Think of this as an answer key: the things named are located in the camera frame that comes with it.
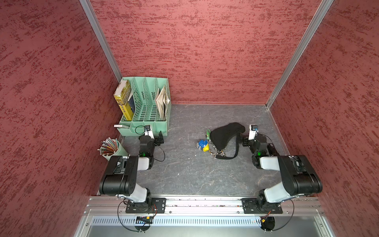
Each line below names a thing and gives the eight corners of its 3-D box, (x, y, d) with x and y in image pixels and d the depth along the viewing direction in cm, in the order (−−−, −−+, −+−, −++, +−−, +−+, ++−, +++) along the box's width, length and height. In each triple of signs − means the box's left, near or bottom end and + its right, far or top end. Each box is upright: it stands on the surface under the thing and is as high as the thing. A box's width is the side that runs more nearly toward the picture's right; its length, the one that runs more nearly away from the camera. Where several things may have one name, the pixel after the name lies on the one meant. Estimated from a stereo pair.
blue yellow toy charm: (198, 153, 95) (198, 148, 89) (196, 145, 98) (196, 140, 93) (208, 151, 95) (209, 146, 90) (206, 143, 99) (207, 138, 94)
